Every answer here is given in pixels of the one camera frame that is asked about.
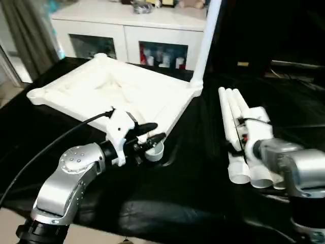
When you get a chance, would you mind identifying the grey curtain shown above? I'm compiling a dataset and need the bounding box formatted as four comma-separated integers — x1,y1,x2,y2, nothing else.
0,0,61,82

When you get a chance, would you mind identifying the black mat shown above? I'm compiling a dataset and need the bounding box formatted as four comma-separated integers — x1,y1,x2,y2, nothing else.
0,56,325,244

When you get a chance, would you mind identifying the pink plush toy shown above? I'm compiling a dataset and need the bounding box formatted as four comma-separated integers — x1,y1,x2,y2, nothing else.
177,0,207,9

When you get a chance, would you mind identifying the dark grey figurine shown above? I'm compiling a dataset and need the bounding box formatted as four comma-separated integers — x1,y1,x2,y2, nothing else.
133,2,153,15

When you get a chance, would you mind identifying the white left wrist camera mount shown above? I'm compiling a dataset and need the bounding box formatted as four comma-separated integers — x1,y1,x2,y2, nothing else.
105,108,136,168

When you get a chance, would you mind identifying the grey door frame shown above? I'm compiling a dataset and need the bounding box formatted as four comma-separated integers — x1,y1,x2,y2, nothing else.
0,45,33,87

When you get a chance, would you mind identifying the white plastic table leg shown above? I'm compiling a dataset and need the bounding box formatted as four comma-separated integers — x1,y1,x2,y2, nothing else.
231,88,288,191
225,87,274,189
218,86,251,185
189,0,222,90

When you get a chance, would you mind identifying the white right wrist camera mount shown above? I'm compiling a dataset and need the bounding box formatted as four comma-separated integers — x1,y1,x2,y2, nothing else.
238,106,275,164

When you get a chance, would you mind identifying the white plastic table top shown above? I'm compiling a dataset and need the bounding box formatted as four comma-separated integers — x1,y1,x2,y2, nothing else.
26,52,204,163

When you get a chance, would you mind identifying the black cabinet with gold label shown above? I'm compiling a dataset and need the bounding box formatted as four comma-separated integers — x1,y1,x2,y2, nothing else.
209,0,274,73

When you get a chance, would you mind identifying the dark low furniture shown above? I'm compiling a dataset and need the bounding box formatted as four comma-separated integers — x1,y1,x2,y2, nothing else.
264,59,325,82

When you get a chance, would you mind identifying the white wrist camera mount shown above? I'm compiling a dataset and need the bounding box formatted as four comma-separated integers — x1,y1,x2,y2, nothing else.
238,106,275,164
105,108,136,168

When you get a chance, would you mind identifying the light blue rack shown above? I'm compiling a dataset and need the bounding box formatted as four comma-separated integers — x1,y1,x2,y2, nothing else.
48,14,67,61

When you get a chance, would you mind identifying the white display cabinet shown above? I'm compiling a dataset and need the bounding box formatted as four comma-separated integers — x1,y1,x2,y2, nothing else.
50,0,207,71

